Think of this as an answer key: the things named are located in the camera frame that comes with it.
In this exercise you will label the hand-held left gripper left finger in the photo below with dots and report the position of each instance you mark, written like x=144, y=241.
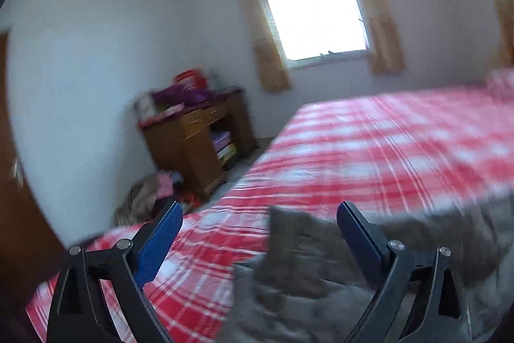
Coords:
x=158, y=246

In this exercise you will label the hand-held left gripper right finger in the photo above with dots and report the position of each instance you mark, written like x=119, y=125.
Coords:
x=359, y=238

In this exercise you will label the grey puffer jacket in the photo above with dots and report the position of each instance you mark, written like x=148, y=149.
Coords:
x=305, y=286

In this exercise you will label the pile of clothes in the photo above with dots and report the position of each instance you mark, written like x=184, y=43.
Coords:
x=148, y=198

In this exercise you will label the red bag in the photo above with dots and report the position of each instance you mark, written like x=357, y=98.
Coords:
x=189, y=198

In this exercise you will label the red plaid bed sheet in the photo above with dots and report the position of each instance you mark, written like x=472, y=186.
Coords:
x=381, y=146

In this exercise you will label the wooden desk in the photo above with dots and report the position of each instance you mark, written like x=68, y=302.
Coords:
x=184, y=150

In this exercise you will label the yellow green box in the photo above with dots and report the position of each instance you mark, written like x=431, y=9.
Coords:
x=227, y=153

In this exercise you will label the purple box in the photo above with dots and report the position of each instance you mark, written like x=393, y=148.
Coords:
x=221, y=141

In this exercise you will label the pink flat box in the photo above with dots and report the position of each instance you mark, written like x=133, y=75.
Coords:
x=168, y=111

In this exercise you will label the white printed box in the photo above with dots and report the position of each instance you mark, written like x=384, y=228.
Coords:
x=145, y=106

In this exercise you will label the purple cloth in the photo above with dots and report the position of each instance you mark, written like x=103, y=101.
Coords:
x=180, y=96

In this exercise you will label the red cardboard box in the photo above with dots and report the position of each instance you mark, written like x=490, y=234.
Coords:
x=190, y=80

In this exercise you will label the pink quilt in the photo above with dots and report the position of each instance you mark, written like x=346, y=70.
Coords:
x=502, y=84

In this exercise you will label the sliding window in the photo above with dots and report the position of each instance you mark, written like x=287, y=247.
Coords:
x=313, y=17

